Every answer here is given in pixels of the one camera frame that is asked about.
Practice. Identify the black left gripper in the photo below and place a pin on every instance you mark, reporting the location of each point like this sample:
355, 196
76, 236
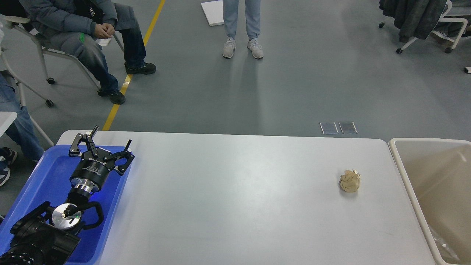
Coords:
96, 163

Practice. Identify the aluminium foil tray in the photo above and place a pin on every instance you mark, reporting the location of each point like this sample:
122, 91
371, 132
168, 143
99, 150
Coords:
445, 250

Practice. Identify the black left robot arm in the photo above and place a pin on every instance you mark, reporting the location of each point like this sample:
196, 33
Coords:
64, 212

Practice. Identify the blue plastic tray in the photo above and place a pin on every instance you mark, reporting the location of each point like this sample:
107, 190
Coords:
50, 181

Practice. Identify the person in blue jeans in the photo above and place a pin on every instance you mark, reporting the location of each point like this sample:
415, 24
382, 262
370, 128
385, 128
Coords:
21, 131

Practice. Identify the seated person grey jacket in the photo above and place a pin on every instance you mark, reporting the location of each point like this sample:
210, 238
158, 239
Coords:
73, 26

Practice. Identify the white chair with wheels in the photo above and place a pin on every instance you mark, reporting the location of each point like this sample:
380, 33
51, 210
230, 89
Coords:
44, 47

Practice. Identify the white board on floor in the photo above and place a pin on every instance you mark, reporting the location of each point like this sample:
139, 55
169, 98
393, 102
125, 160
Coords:
213, 11

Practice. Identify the left clear floor plate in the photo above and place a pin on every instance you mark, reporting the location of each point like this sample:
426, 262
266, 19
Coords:
329, 128

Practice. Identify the clear floor plate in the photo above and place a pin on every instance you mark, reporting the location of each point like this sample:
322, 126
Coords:
348, 128
329, 128

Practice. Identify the right clear floor plate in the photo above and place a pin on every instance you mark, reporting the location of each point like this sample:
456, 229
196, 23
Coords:
348, 128

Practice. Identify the crumpled brown paper ball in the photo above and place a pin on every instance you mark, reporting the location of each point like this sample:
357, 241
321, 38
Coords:
350, 181

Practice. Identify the beige plastic bin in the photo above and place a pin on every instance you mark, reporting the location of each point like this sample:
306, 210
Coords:
436, 175

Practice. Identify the dark jacket on chair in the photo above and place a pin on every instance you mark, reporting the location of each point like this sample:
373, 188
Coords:
413, 18

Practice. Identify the white office chair right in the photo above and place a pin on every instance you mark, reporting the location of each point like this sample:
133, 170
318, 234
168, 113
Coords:
451, 26

